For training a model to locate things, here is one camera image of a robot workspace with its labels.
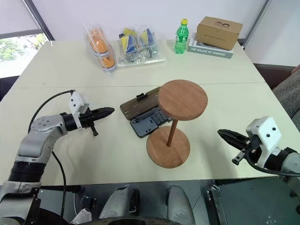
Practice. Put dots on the white roller blind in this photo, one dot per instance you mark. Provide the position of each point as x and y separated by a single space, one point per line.
14 14

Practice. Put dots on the clear bag of orange items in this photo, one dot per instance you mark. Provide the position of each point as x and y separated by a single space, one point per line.
102 47

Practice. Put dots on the round wooden stand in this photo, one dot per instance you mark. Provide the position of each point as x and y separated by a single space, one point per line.
182 98

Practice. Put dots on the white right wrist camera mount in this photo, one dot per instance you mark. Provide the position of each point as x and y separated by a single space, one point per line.
264 129

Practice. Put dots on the grey patterned fabric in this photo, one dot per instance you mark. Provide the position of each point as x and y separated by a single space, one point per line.
288 93

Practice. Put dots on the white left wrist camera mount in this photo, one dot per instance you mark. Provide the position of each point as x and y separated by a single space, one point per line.
76 100

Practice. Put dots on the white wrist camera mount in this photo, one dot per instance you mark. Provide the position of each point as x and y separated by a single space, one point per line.
76 100
264 129

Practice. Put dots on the grey rounded housing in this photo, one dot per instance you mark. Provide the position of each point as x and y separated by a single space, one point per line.
117 204
179 206

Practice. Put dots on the dark tool case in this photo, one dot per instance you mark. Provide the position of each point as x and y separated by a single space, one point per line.
140 105

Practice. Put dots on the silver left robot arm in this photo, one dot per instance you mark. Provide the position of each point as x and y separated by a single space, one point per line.
37 140

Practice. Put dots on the black metal frame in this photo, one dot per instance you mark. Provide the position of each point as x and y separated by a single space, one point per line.
214 204

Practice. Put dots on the black window frame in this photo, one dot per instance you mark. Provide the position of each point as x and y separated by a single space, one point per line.
38 18

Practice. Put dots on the clear bag of blue-yellow items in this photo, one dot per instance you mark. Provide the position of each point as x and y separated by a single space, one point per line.
136 47

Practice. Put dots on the brown cardboard box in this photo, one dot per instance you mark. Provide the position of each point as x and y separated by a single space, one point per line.
218 32

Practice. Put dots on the green plastic soda bottle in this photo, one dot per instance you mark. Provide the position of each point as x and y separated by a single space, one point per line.
181 42

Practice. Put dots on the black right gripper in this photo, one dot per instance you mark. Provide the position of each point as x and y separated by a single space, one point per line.
250 145

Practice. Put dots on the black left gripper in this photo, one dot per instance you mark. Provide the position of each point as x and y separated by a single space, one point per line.
86 117

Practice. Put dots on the green and white book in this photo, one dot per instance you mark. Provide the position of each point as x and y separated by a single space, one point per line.
208 52

